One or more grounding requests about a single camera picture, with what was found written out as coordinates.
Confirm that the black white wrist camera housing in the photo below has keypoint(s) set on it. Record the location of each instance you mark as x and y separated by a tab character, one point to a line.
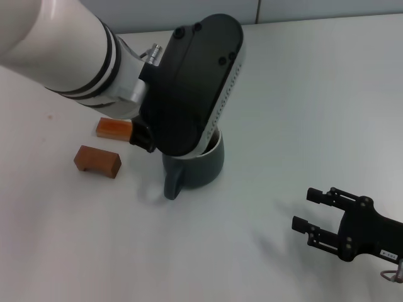
189	88

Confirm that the brown notched wooden block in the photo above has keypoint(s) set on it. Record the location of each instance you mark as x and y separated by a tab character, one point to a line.
97	160

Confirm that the glossy orange wooden block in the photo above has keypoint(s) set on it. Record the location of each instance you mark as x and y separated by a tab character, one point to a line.
110	127

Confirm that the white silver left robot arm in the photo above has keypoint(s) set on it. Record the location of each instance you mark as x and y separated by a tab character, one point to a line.
63	41

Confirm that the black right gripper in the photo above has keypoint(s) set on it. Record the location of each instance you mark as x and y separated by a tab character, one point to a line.
362	232

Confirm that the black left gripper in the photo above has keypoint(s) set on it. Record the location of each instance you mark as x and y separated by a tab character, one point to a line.
143	136

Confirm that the dark grey ceramic cup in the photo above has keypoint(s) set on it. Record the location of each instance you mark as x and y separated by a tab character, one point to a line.
201	170

